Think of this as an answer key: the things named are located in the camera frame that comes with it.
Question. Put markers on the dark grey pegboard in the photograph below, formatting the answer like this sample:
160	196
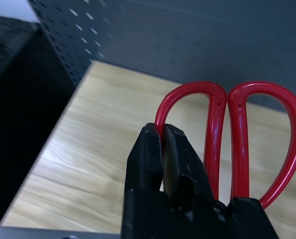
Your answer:
187	37

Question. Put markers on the black cabinet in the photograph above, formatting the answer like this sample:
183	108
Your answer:
18	112

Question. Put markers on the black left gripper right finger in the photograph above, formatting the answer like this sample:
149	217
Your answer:
187	169

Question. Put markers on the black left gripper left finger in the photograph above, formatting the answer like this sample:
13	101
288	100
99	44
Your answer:
144	159

